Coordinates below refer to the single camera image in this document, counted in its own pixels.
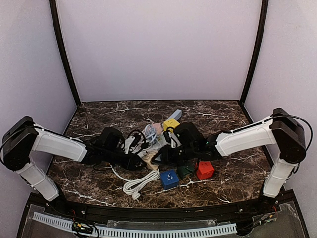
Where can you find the left black frame post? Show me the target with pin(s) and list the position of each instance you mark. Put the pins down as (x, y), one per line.
(62, 52)

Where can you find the small circuit board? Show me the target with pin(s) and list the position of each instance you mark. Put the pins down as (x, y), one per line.
(82, 228)

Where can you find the beige cube socket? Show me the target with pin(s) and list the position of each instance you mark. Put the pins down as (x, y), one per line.
(147, 158)

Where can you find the blue cube socket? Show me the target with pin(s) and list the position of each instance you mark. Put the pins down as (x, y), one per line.
(169, 179)

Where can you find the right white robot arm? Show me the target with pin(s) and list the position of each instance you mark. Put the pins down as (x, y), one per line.
(285, 138)

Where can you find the red cube socket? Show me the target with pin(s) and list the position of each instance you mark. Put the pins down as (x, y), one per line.
(204, 170)

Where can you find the pink plug adapter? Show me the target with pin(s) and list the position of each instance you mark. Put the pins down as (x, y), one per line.
(158, 127)

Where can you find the grey blue power strip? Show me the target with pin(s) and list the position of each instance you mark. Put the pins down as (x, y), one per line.
(177, 114)

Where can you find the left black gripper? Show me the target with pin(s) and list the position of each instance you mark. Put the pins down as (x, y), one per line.
(133, 160)

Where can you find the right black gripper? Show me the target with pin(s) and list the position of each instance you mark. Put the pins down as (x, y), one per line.
(167, 153)

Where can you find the dark green cube socket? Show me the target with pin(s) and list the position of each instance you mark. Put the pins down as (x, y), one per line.
(184, 171)

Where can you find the right black frame post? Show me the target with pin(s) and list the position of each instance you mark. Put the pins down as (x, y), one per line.
(256, 51)

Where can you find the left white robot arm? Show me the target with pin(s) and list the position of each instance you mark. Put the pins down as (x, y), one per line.
(26, 141)

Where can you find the yellow cube socket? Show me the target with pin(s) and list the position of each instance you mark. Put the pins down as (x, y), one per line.
(170, 123)

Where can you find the black frame post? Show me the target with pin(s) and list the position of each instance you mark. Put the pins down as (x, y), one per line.
(62, 52)
(256, 51)

